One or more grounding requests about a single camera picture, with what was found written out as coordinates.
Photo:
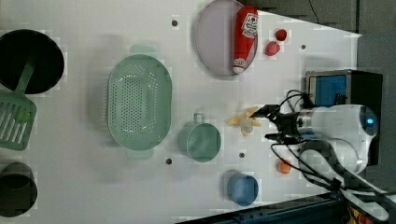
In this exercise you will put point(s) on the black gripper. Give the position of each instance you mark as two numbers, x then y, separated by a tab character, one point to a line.
286	123

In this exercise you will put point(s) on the peeled yellow banana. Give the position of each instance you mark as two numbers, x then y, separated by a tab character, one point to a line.
245	121

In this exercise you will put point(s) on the black toaster oven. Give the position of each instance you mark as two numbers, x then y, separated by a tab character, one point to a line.
334	88

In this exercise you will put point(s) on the small orange fruit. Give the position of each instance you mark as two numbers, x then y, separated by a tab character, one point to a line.
283	167

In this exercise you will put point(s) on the blue plastic cup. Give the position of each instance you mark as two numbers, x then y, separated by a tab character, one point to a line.
242	189

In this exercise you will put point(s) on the green measuring cup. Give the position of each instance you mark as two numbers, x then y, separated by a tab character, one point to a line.
199	140

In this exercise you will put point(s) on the red strawberry near plate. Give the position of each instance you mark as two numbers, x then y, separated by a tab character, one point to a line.
272	48

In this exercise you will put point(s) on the red strawberry far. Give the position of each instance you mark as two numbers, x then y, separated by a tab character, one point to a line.
281	35

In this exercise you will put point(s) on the red ketchup bottle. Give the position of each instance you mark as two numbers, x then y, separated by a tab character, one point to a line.
245	32

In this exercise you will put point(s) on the lilac round plate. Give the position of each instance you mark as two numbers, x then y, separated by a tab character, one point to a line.
214	37

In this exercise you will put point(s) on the green plastic colander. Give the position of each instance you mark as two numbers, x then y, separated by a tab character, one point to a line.
139	102

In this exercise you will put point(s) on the green slotted spatula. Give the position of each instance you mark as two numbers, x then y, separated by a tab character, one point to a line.
18	112

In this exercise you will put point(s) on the dark grey cup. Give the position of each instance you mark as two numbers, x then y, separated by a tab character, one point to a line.
18	190

